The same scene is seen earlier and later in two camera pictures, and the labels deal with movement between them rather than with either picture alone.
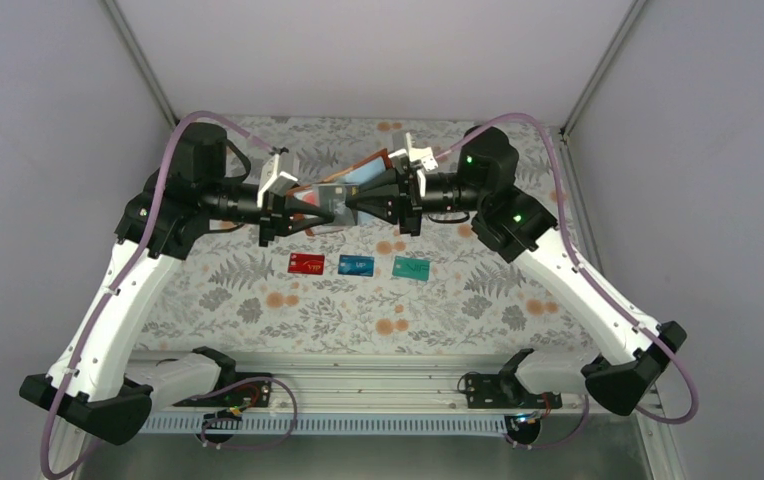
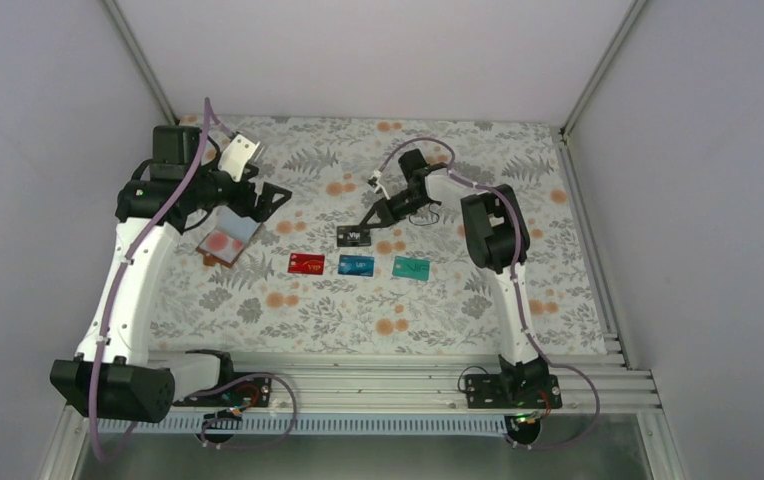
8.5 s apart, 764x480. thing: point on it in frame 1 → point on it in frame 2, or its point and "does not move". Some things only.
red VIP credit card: (300, 263) does not move
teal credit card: (410, 267) does not move
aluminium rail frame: (398, 384) does not move
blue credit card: (358, 265) does not move
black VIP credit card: (332, 197) → (349, 236)
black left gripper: (273, 216) → (252, 196)
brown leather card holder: (350, 176) → (229, 235)
